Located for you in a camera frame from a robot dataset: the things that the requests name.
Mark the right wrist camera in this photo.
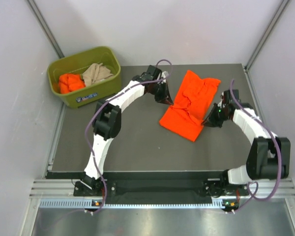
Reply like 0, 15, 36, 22
221, 89, 240, 107

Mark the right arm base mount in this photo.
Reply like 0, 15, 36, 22
203, 175, 248, 198

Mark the orange t-shirt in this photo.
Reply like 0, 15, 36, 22
159, 70, 221, 142

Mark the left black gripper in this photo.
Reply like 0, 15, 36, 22
149, 80, 173, 105

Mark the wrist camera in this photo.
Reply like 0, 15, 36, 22
139, 65, 169, 82
221, 89, 240, 107

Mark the black centre mounting plate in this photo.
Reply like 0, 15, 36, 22
106, 179, 212, 205

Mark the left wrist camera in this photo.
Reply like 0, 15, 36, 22
139, 65, 169, 82

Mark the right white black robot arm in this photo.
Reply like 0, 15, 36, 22
202, 102, 291, 195

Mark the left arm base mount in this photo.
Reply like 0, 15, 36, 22
73, 172, 105, 197

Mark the olive green plastic bin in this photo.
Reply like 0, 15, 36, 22
47, 46, 121, 108

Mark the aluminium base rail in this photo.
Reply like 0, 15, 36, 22
29, 177, 295, 209

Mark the orange shirt in bin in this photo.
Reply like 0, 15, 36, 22
59, 73, 86, 94

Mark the beige shirt in bin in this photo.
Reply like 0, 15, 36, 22
82, 63, 113, 87

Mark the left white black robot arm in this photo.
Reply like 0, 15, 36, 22
84, 78, 173, 195

